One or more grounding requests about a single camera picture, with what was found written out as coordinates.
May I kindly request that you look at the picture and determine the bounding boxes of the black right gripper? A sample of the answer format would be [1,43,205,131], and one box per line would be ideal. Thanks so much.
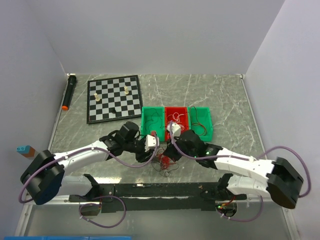
[163,134,198,162]

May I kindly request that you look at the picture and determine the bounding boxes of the dark red thin cable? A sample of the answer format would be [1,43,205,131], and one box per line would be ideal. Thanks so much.
[189,106,208,137]

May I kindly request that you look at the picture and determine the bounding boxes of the black cable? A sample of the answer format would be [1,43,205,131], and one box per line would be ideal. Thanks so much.
[144,108,166,137]
[151,154,180,177]

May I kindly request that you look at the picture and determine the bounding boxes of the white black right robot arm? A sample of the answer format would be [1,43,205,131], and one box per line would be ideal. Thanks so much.
[164,130,304,209]

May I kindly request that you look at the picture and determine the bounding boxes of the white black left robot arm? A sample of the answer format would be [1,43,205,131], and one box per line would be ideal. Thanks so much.
[20,121,160,205]

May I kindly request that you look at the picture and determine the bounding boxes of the black white chessboard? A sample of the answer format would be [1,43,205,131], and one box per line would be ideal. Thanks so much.
[86,75,143,124]

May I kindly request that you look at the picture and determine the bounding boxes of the cream chess pawn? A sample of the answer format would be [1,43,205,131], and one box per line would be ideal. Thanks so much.
[94,93,101,102]
[124,86,129,95]

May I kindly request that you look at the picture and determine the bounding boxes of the black marker orange cap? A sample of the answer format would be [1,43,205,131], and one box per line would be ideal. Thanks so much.
[61,75,77,111]

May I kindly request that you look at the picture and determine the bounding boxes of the blue brown block tower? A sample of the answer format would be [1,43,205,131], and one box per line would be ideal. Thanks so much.
[16,145,36,159]

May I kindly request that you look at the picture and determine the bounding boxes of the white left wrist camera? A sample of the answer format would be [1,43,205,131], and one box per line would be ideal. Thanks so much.
[144,130,160,152]

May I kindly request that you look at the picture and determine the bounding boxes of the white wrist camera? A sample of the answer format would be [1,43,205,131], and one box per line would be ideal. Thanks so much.
[166,122,182,137]
[144,130,160,152]

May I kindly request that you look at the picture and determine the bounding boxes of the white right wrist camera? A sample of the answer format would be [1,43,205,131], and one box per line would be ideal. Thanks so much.
[166,122,182,137]

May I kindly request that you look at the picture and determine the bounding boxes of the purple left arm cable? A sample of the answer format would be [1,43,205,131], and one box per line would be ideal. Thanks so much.
[18,132,160,204]

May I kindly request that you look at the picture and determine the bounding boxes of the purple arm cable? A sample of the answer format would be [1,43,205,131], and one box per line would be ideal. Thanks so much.
[167,121,312,222]
[18,132,160,204]

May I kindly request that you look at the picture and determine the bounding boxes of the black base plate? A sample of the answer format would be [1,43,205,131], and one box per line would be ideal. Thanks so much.
[68,181,248,214]

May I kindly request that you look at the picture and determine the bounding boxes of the aluminium rail frame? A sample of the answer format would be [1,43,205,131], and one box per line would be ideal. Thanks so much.
[14,181,301,237]

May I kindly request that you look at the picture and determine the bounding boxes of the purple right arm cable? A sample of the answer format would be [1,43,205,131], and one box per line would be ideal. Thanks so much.
[167,121,312,222]

